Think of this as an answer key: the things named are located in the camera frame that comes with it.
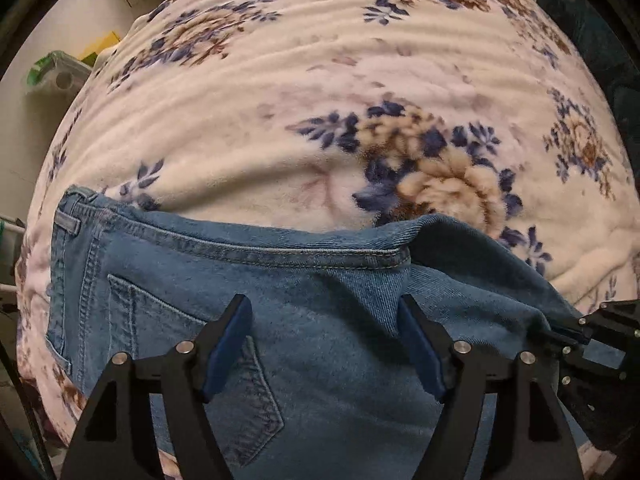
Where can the blue denim jeans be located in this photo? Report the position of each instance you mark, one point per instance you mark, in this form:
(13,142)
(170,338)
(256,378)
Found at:
(323,388)

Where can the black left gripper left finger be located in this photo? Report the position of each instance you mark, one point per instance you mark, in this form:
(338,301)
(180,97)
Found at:
(115,437)

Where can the yellow green box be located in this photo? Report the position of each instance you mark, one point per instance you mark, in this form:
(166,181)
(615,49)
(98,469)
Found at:
(89,55)

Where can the floral fleece blanket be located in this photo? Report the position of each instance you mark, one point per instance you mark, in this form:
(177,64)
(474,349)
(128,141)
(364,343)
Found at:
(324,116)

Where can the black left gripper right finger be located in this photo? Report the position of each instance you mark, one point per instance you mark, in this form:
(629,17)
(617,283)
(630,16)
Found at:
(530,437)

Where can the dark teal cloth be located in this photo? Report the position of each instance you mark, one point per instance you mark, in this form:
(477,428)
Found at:
(607,60)

